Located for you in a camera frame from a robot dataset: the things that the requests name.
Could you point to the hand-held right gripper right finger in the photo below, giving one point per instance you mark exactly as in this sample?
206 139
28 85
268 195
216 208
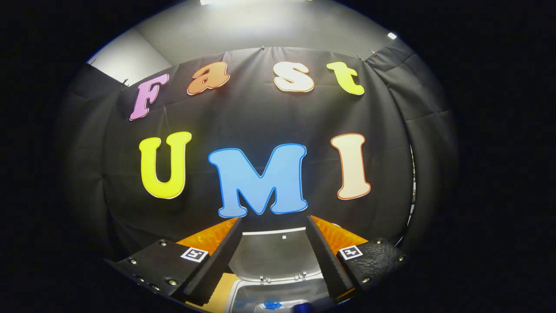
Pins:
325 263

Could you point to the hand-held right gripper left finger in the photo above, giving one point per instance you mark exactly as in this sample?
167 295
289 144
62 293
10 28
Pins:
217 261

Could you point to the silver pop can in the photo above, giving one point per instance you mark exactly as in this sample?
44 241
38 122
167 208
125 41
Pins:
302 308

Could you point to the white desktop garbage bin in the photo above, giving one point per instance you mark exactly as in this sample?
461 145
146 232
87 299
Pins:
273 256

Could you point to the blue paper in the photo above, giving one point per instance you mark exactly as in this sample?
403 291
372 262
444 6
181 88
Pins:
272 304

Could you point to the wooden desktop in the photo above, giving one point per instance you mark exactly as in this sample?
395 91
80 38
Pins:
219 291

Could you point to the small ceiling light panel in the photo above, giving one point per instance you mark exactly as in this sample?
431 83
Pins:
392 35

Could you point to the large ceiling light panel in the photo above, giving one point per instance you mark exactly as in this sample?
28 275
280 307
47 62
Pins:
207 1

